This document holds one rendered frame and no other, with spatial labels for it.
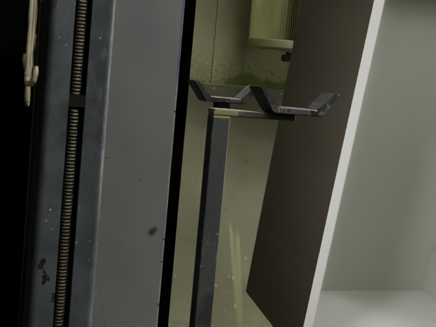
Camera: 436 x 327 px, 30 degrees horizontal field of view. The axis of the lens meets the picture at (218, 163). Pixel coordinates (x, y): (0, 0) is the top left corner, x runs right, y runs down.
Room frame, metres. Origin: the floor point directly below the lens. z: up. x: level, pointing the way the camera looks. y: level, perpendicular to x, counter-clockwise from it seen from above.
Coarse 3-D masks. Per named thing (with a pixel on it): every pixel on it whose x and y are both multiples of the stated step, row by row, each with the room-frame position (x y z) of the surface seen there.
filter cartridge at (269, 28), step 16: (256, 0) 3.08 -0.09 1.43; (272, 0) 3.02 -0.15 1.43; (288, 0) 3.00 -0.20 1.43; (256, 16) 3.08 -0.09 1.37; (272, 16) 3.01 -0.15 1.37; (288, 16) 3.02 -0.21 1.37; (256, 32) 3.07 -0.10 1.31; (272, 32) 3.01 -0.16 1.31; (288, 32) 3.02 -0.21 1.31; (272, 48) 3.13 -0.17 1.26; (288, 48) 2.99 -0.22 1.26; (288, 64) 3.15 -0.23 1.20
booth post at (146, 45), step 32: (128, 0) 1.26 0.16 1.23; (160, 0) 1.28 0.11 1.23; (128, 32) 1.26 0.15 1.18; (160, 32) 1.28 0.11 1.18; (128, 64) 1.26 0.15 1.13; (160, 64) 1.28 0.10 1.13; (128, 96) 1.27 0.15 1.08; (160, 96) 1.28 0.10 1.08; (128, 128) 1.27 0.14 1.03; (160, 128) 1.28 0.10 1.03; (128, 160) 1.27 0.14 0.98; (160, 160) 1.28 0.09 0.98; (128, 192) 1.27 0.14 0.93; (160, 192) 1.29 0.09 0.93; (128, 224) 1.27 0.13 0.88; (160, 224) 1.29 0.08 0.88; (128, 256) 1.27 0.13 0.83; (160, 256) 1.29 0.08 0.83; (96, 288) 1.26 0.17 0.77; (128, 288) 1.27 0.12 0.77; (160, 288) 1.29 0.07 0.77; (96, 320) 1.26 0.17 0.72; (128, 320) 1.27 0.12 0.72
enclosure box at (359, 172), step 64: (320, 0) 2.01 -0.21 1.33; (384, 0) 1.78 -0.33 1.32; (320, 64) 1.98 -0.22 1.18; (384, 64) 2.23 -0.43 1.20; (320, 128) 1.94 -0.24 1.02; (384, 128) 2.28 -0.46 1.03; (320, 192) 1.91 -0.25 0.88; (384, 192) 2.34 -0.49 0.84; (256, 256) 2.21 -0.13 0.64; (320, 256) 1.89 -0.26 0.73; (384, 256) 2.40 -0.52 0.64; (320, 320) 2.16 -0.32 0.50; (384, 320) 2.23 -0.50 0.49
